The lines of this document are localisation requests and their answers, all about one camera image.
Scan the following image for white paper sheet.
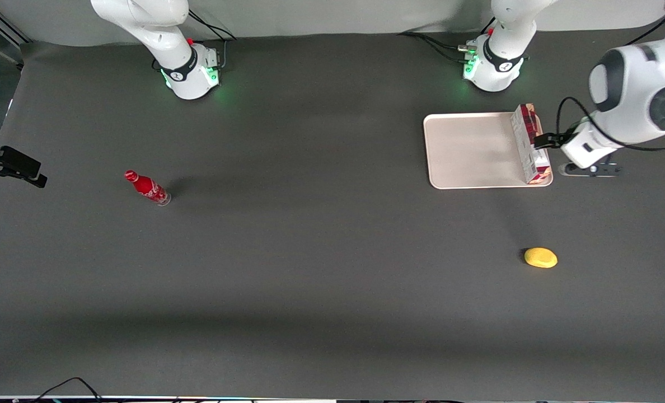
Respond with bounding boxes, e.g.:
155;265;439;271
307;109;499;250
511;103;553;185

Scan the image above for black arm base cable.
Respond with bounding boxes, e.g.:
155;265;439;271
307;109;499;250
187;10;238;71
398;31;473;63

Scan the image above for aluminium frame bar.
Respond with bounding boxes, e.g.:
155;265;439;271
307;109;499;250
0;0;31;54

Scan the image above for red soda bottle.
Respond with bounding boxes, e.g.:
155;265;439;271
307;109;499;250
124;170;172;207

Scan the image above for black right arm base cable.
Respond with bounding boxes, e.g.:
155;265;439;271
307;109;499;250
187;10;238;71

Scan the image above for black left arm base cable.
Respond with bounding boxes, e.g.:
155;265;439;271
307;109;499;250
398;31;473;63

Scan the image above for black loose cable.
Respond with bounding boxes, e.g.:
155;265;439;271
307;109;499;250
30;377;105;403

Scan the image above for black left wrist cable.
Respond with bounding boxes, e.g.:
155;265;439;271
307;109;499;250
555;96;665;152

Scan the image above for white rectangular tray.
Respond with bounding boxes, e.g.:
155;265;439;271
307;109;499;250
423;111;554;190

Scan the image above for yellow lemon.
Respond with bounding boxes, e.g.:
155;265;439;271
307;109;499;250
523;247;558;269

